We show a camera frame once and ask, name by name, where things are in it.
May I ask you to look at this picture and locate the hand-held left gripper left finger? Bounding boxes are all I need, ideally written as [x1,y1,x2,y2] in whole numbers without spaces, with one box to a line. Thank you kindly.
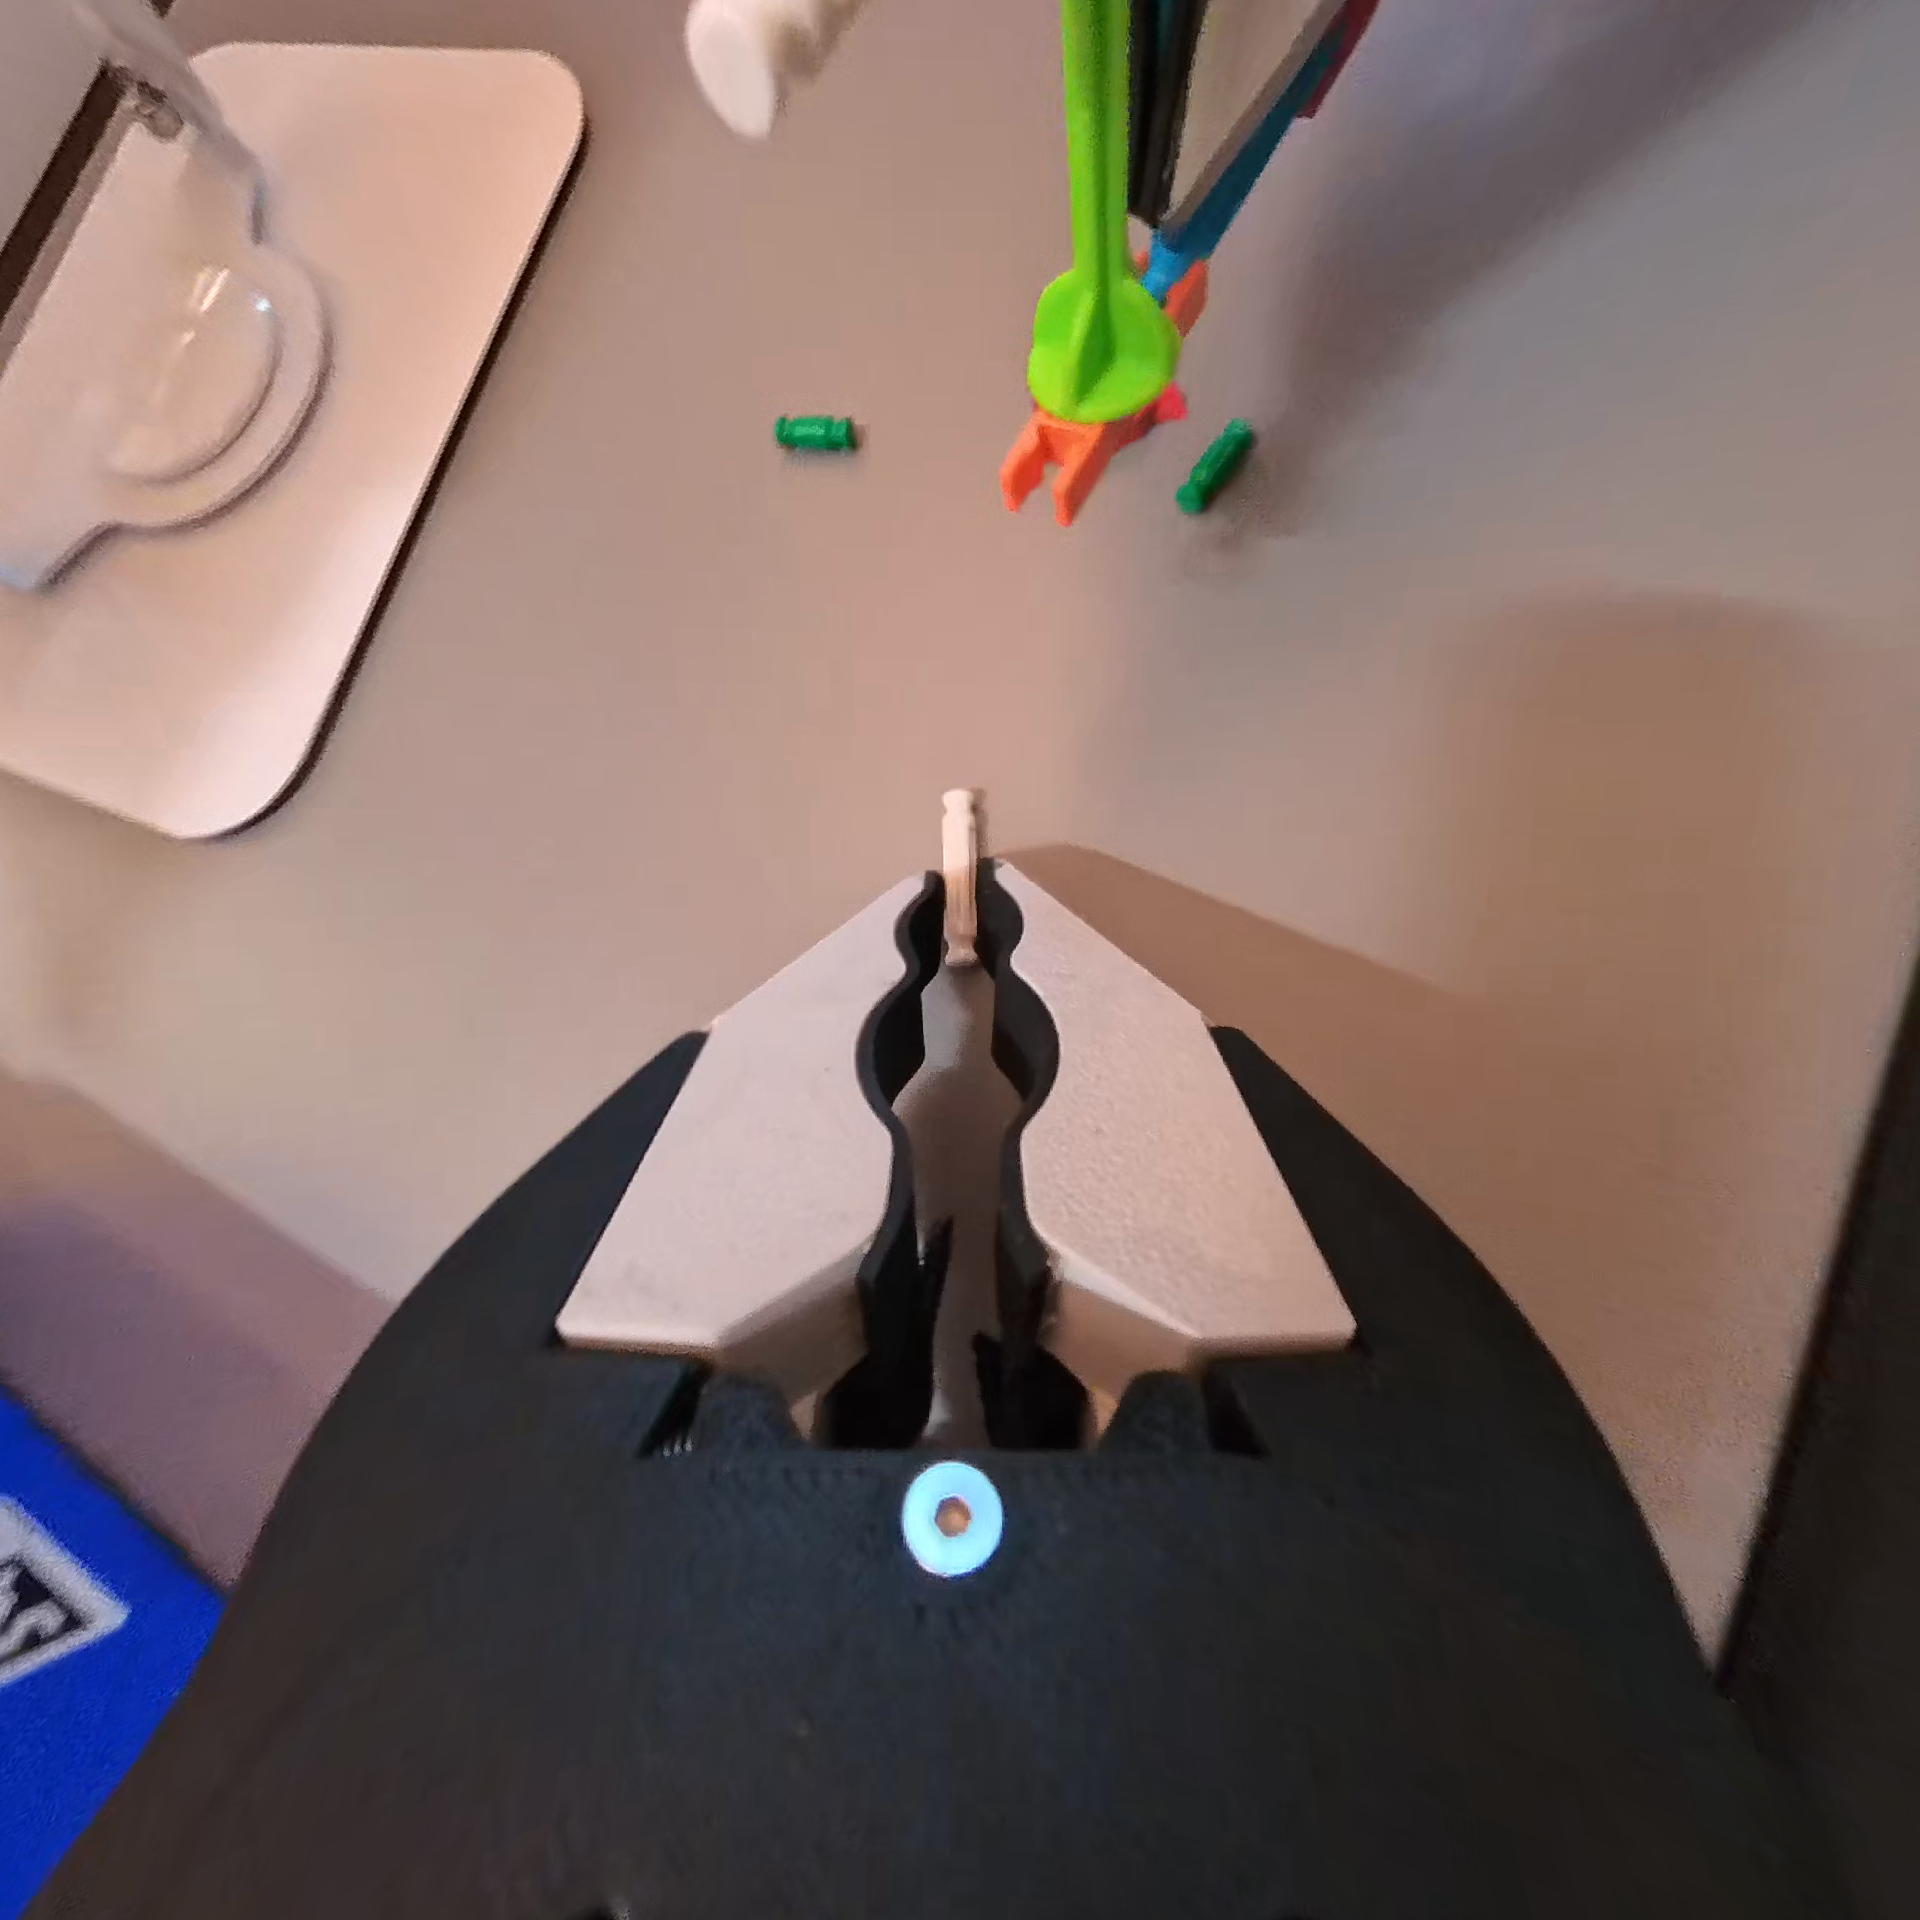
[556,870,942,1450]

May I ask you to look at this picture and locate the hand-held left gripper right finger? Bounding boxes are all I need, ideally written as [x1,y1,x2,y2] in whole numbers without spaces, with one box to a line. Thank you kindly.
[979,860,1360,1445]

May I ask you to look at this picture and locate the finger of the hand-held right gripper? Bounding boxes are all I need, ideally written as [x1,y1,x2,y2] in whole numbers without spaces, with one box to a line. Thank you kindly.
[1167,0,1352,231]
[1125,0,1172,231]

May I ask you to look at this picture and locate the lime green spool rod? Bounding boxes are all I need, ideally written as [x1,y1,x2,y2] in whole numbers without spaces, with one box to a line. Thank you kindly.
[1025,0,1188,426]

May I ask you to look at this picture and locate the blue plastic bin with label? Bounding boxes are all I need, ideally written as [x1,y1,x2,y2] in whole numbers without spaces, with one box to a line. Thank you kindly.
[0,1375,229,1920]

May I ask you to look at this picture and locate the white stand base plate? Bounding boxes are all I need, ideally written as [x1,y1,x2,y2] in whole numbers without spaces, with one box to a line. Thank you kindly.
[0,0,584,844]

